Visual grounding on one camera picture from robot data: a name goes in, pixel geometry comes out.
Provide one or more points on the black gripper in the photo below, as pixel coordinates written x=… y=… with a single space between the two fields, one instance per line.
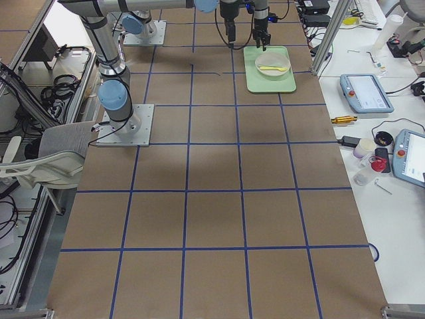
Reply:
x=228 y=13
x=259 y=20

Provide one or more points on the white round plate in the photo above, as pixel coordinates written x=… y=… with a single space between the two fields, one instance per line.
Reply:
x=272 y=59

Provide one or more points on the yellow plastic fork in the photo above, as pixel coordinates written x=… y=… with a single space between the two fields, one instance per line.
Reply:
x=280 y=69

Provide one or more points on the robot arm grey silver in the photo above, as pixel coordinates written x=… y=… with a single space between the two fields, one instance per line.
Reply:
x=139 y=20
x=114 y=93

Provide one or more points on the light green tray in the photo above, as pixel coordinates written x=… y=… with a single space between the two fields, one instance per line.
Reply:
x=259 y=83

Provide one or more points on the gold metal cylinder tool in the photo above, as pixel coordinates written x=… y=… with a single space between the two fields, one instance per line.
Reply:
x=344 y=120

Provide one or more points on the far teach pendant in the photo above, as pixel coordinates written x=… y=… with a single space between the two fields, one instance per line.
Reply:
x=365 y=94

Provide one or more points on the teach pendant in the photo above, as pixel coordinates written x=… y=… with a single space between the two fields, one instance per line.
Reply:
x=408 y=157
x=365 y=94

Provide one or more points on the black power adapter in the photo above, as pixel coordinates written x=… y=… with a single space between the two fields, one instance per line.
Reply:
x=349 y=141

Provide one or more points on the white plastic jar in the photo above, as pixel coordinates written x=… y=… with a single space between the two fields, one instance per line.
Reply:
x=364 y=147

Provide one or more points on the red round cap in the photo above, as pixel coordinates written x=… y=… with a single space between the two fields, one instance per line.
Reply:
x=378 y=164

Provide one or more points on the near teach pendant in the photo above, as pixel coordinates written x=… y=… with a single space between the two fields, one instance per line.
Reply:
x=408 y=157

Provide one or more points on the grey office chair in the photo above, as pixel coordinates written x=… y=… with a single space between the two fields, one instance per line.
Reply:
x=60 y=161

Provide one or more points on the aluminium frame post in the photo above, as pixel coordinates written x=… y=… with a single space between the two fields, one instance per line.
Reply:
x=337 y=17

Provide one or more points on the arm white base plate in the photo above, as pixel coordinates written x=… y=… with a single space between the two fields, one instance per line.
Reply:
x=136 y=132
x=140 y=34

